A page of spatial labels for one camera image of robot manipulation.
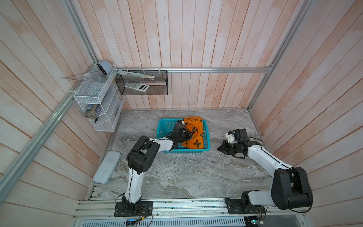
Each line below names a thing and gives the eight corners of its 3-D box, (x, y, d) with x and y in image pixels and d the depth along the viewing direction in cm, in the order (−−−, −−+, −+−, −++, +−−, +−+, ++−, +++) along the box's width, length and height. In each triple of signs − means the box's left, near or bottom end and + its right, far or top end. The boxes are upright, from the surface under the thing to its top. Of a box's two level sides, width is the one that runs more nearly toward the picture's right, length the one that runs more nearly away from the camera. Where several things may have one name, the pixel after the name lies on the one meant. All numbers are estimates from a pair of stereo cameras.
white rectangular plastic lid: (94, 182, 84) (91, 180, 82) (111, 152, 97) (109, 150, 95) (107, 185, 83) (104, 183, 81) (122, 154, 96) (120, 152, 94)
